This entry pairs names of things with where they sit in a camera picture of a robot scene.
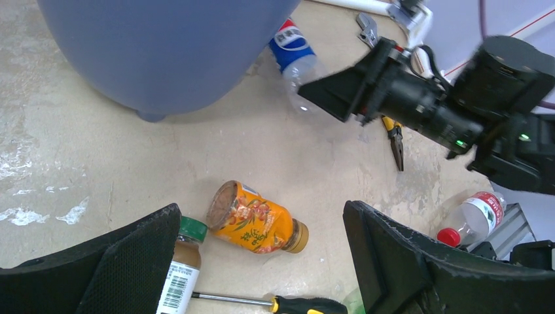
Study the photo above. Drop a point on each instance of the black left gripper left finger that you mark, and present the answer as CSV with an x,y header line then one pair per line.
x,y
122,271

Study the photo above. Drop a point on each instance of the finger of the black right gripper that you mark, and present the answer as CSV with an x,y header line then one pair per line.
x,y
340,94

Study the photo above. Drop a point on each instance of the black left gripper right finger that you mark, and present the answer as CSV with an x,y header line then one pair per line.
x,y
400,270

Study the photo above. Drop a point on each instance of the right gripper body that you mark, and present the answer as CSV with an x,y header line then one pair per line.
x,y
390,87

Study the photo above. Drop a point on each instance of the small Pepsi bottle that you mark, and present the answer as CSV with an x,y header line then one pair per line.
x,y
298,64

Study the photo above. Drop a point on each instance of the orange pouch gold cap bottle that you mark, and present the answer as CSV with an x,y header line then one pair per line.
x,y
241,216

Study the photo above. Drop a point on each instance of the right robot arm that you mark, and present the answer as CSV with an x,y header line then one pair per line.
x,y
488,108

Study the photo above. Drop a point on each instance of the blue plastic bin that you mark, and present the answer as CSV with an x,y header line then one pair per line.
x,y
161,58

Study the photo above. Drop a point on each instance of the green cap tea bottle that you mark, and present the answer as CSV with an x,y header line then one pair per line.
x,y
184,268

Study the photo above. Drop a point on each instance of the red cap clear bottle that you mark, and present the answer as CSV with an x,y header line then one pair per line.
x,y
473,220

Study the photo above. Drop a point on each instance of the black yellow screwdriver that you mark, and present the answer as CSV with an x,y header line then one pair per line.
x,y
280,304

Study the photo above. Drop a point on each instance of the yellow handled pliers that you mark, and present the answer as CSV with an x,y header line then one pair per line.
x,y
395,136

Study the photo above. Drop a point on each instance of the red handled adjustable wrench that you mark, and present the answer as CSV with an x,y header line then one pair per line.
x,y
369,28

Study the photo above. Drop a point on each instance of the white PVC pipe frame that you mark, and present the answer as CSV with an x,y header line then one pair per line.
x,y
453,27

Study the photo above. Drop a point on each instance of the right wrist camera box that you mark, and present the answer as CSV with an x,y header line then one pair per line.
x,y
414,18

